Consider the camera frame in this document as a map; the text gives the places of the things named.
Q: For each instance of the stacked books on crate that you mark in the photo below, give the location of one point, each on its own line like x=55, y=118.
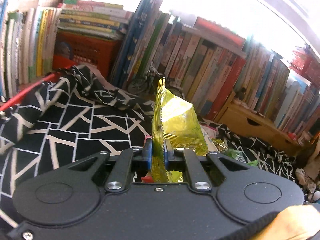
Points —
x=98, y=19

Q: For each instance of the left hand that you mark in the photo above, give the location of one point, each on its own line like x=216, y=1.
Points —
x=295, y=222

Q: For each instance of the red plastic crate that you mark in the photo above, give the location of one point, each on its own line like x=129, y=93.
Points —
x=73, y=48

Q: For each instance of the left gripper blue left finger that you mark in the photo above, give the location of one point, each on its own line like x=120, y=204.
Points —
x=147, y=152

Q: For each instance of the wooden drawer organizer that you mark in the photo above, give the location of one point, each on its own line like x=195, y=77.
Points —
x=247, y=124

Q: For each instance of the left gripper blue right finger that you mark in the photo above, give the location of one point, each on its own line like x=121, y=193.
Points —
x=168, y=152

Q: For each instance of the upright book row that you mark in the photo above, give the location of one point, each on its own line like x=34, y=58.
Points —
x=209, y=62

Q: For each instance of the red pole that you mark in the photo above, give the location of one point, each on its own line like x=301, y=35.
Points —
x=19, y=97

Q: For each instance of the upright books far left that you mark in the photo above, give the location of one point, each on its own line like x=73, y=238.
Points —
x=27, y=45

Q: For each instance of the yellow foil snack wrapper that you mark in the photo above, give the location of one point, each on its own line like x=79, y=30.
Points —
x=173, y=119

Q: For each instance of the miniature bicycle model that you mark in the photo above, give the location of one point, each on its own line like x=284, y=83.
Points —
x=146, y=85

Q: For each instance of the black white geometric cloth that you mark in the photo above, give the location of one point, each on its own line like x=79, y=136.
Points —
x=71, y=163

